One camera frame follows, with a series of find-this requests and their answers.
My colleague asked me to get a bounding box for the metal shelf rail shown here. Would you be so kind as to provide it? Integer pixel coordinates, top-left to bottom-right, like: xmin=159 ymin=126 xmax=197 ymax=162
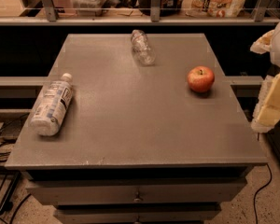
xmin=0 ymin=0 xmax=280 ymax=26

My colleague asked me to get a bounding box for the red apple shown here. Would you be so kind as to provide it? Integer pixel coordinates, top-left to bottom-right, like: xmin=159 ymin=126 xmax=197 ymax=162
xmin=187 ymin=66 xmax=215 ymax=93

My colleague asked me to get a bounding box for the black cables left floor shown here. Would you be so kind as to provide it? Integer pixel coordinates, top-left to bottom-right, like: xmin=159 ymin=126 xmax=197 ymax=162
xmin=0 ymin=112 xmax=32 ymax=224

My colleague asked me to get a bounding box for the clear crushed plastic bottle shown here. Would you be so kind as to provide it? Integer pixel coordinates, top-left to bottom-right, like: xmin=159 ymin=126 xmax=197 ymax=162
xmin=131 ymin=30 xmax=156 ymax=65

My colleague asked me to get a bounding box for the black cable right floor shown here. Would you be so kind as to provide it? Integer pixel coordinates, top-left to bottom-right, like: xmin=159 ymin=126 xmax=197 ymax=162
xmin=252 ymin=163 xmax=273 ymax=224

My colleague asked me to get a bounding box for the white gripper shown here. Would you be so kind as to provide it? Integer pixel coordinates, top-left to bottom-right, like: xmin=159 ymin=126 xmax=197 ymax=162
xmin=249 ymin=29 xmax=280 ymax=133

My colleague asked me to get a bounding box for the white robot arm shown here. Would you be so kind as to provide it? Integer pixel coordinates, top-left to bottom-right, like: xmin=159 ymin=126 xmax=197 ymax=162
xmin=250 ymin=22 xmax=280 ymax=133

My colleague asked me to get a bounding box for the black power adapter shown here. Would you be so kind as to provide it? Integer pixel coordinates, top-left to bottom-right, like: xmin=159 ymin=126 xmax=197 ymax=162
xmin=0 ymin=119 xmax=23 ymax=142

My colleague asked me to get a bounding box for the clear plastic container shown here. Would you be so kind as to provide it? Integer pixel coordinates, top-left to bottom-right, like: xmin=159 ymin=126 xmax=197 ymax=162
xmin=71 ymin=0 xmax=106 ymax=16

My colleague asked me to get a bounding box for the top drawer with knob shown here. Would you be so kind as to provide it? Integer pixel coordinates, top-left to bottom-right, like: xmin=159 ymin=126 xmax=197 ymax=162
xmin=26 ymin=178 xmax=246 ymax=206

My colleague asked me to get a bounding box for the grey drawer cabinet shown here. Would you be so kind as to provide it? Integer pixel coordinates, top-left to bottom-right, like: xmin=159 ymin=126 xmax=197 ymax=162
xmin=7 ymin=35 xmax=266 ymax=210

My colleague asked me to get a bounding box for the colourful snack bag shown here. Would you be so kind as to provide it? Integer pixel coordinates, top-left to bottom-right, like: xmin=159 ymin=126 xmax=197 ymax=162
xmin=186 ymin=0 xmax=245 ymax=18

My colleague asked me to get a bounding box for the labelled blue plastic bottle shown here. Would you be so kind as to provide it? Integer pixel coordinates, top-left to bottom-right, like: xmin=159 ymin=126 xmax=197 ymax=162
xmin=31 ymin=73 xmax=73 ymax=136

